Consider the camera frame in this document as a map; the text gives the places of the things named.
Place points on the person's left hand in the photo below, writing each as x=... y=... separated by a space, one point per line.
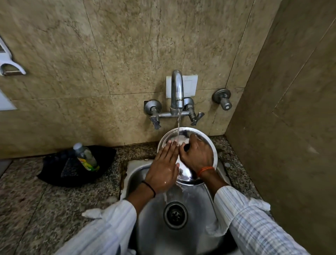
x=161 y=173

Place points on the person's right hand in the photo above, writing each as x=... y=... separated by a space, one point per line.
x=198 y=157

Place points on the person's right thumb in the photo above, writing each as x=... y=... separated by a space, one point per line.
x=184 y=154

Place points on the person's left middle finger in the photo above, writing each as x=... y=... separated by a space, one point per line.
x=168 y=151

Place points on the person's left little finger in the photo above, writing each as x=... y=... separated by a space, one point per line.
x=157 y=160

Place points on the person's left thumb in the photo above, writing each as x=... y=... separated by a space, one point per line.
x=177 y=170

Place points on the round steel plate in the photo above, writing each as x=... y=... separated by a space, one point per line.
x=207 y=143

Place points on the person's left forearm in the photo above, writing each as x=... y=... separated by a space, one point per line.
x=115 y=223

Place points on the person's right forearm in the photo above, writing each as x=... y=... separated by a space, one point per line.
x=249 y=223

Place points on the orange wrist thread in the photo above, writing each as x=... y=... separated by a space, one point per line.
x=205 y=170

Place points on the black wrist band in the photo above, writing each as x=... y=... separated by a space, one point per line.
x=150 y=187

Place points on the stainless steel sink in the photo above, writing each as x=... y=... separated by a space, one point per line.
x=194 y=207

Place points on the round sink drain strainer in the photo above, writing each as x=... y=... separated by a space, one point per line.
x=175 y=215

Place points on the black plastic tray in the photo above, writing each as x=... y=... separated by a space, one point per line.
x=105 y=157

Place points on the clear dish soap bottle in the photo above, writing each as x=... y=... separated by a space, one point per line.
x=86 y=157

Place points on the dark scrub sponge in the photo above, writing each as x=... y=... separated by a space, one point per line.
x=69 y=169

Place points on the chrome wall mixer faucet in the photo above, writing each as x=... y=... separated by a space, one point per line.
x=177 y=89

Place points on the chrome wall valve knob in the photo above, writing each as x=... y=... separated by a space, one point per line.
x=223 y=98

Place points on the white wall plate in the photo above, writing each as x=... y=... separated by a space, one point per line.
x=189 y=85

